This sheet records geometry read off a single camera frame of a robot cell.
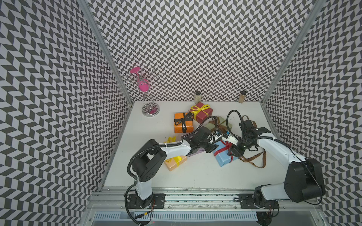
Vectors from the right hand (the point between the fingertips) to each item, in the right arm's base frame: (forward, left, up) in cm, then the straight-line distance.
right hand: (232, 152), depth 83 cm
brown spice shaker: (+48, -18, -1) cm, 51 cm away
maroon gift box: (+33, +16, -1) cm, 36 cm away
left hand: (+7, +10, 0) cm, 12 cm away
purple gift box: (+2, +19, -1) cm, 19 cm away
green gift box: (+19, +12, +1) cm, 22 cm away
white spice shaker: (+47, +19, +1) cm, 50 cm away
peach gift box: (-6, +35, -1) cm, 36 cm away
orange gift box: (+18, +33, -1) cm, 38 cm away
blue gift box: (-1, +7, 0) cm, 7 cm away
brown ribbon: (+20, +5, 0) cm, 21 cm away
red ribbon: (+4, +2, +2) cm, 4 cm away
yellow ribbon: (-2, +33, -3) cm, 34 cm away
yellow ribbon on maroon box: (+34, +20, 0) cm, 40 cm away
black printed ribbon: (+26, +26, +1) cm, 37 cm away
